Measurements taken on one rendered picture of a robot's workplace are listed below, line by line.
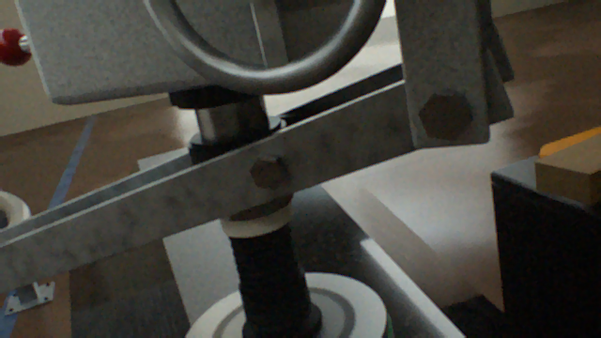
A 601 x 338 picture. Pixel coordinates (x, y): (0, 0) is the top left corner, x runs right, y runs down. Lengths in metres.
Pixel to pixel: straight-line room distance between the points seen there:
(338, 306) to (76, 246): 0.27
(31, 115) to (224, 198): 7.38
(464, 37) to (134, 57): 0.22
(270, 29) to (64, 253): 0.37
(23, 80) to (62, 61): 7.33
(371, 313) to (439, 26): 0.33
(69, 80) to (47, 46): 0.03
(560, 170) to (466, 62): 0.61
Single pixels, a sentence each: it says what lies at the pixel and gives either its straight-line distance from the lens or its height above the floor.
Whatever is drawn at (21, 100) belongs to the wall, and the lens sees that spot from 7.84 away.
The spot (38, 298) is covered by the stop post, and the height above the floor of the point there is 0.01.
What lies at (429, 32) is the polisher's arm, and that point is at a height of 1.14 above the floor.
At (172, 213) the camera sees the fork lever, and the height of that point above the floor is 1.01.
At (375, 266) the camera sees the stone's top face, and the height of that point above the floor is 0.82.
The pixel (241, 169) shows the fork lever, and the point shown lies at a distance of 0.48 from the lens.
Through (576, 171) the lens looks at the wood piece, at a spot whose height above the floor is 0.83.
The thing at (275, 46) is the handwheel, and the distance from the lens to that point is 0.33.
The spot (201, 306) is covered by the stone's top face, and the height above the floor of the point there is 0.82.
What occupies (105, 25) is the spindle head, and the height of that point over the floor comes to 1.18.
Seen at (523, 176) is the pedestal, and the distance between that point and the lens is 1.20.
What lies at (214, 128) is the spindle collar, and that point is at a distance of 0.51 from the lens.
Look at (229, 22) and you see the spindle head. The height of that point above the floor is 1.17.
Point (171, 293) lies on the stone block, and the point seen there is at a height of 0.81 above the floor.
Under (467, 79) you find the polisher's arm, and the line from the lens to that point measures 0.39.
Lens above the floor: 1.19
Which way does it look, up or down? 18 degrees down
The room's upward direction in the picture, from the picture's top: 12 degrees counter-clockwise
